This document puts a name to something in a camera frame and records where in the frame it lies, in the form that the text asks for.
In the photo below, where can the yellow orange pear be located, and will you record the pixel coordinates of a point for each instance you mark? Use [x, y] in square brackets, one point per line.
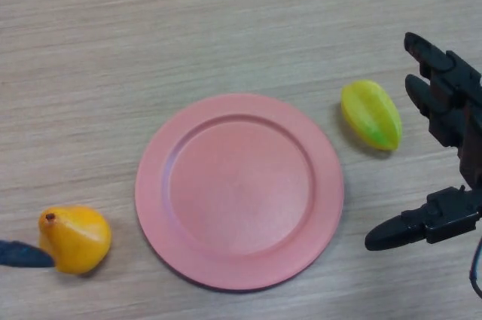
[77, 239]

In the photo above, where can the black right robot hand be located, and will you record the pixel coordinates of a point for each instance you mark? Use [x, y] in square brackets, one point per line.
[452, 109]

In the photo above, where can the yellow green starfruit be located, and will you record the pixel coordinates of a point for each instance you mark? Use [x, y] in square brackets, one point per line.
[371, 116]

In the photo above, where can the pink round plate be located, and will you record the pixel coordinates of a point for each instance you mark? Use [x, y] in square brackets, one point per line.
[239, 192]

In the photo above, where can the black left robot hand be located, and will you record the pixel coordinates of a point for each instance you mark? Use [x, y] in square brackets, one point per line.
[22, 254]

